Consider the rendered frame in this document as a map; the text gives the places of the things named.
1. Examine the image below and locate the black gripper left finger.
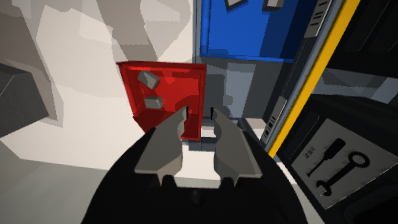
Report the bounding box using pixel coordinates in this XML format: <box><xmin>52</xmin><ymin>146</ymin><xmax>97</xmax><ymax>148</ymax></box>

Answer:
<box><xmin>81</xmin><ymin>106</ymin><xmax>188</xmax><ymax>224</ymax></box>

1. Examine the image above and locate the red bin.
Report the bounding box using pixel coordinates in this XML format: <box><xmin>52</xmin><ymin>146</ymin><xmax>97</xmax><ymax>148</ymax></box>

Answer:
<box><xmin>116</xmin><ymin>61</ymin><xmax>207</xmax><ymax>141</ymax></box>

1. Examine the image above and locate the yellow flat bar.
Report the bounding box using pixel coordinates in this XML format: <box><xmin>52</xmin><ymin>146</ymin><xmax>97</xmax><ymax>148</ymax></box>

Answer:
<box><xmin>267</xmin><ymin>0</ymin><xmax>360</xmax><ymax>158</ymax></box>

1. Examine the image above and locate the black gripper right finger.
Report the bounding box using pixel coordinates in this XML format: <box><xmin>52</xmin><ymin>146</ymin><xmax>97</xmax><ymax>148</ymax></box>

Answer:
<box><xmin>211</xmin><ymin>107</ymin><xmax>308</xmax><ymax>224</ymax></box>

